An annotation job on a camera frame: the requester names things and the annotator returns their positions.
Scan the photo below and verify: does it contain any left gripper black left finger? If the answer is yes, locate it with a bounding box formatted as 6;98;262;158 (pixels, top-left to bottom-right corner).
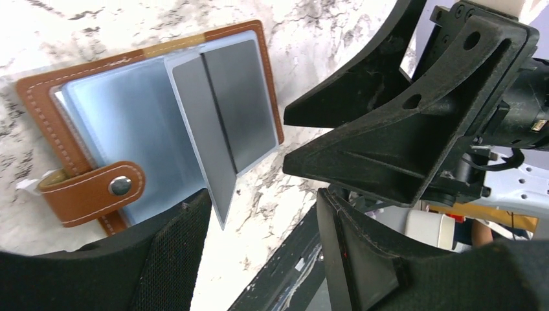
1;189;212;310

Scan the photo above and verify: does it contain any brown leather card holder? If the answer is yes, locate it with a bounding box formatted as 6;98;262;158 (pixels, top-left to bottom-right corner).
16;19;284;235

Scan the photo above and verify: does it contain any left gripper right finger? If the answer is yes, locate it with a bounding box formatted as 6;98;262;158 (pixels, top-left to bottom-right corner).
316;189;548;310

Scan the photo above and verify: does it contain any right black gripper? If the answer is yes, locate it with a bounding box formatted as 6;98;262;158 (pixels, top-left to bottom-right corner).
283;1;548;207

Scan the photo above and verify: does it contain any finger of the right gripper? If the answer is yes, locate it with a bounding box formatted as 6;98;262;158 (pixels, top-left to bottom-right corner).
284;0;425;128

